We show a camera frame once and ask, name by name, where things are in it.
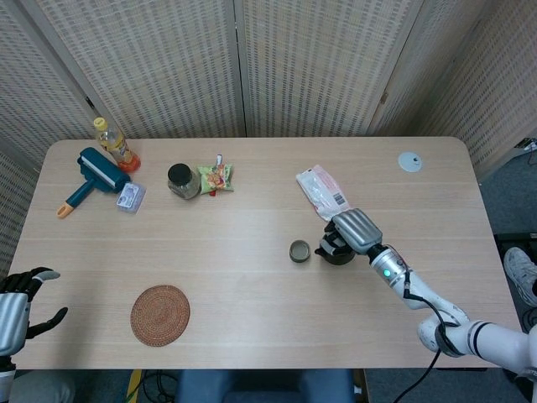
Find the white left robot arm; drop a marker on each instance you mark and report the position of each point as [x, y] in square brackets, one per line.
[5, 378]

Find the white sneaker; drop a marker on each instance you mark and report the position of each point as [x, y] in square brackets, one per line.
[518, 268]

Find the round woven rattan mat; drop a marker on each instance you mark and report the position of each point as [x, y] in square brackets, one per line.
[159, 315]

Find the white pink plastic package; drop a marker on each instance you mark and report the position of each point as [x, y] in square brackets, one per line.
[321, 191]

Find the white round table grommet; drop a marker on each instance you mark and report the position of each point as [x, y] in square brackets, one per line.
[409, 163]

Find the white power strip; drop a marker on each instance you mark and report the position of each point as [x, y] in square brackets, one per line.
[526, 143]

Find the orange drink bottle yellow cap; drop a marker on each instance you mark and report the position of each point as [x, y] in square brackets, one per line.
[119, 148]

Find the teal lint roller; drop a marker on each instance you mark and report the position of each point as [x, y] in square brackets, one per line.
[100, 172]

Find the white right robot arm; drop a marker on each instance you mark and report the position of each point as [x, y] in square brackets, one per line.
[423, 294]

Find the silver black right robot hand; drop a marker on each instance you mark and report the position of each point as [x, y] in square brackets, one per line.
[358, 228]

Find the blue padded seat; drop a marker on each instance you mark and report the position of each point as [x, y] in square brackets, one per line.
[260, 388]

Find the woven folding screen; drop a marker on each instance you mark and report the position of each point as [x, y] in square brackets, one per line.
[168, 63]

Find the small round green lid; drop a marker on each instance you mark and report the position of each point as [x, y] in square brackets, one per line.
[300, 252]

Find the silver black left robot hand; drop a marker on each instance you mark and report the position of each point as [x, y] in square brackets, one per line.
[12, 319]

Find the glass jar black lid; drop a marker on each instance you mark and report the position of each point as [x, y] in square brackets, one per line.
[182, 180]

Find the black metal stand base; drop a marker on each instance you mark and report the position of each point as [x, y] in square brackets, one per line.
[516, 238]

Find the brass screen hinge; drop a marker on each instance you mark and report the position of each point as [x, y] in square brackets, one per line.
[89, 102]
[384, 98]

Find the small clear plastic box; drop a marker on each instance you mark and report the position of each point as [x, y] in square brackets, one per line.
[131, 197]

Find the green snack bag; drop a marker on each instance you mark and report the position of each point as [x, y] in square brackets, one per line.
[216, 178]

